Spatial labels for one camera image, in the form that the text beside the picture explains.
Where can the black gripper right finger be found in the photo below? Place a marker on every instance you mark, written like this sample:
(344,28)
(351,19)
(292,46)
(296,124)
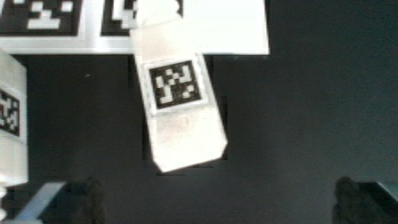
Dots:
(367,202)

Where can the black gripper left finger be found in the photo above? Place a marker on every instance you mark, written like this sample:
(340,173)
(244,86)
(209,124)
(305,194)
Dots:
(77,207)

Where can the white table leg with tag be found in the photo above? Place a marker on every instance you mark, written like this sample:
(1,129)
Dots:
(13,123)

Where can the white marker tag sheet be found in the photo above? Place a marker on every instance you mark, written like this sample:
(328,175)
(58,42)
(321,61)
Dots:
(82,26)

